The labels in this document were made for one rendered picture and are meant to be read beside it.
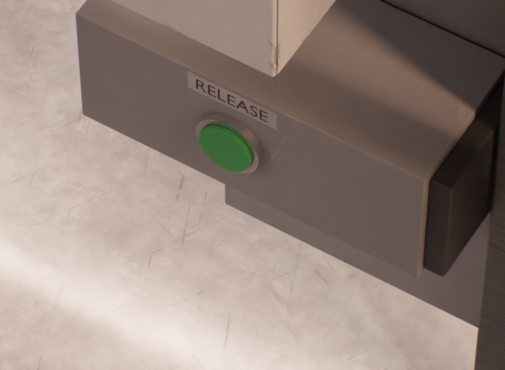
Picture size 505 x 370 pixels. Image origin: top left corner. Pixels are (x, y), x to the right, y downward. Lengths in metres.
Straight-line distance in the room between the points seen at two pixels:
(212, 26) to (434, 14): 0.23
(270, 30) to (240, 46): 0.02
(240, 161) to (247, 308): 1.34
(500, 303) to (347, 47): 0.17
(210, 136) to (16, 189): 1.43
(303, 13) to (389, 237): 0.23
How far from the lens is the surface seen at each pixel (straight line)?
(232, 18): 1.26
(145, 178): 2.91
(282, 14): 1.25
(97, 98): 1.53
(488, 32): 1.47
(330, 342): 2.80
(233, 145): 1.48
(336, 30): 1.48
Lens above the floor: 2.32
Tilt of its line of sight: 53 degrees down
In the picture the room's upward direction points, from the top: straight up
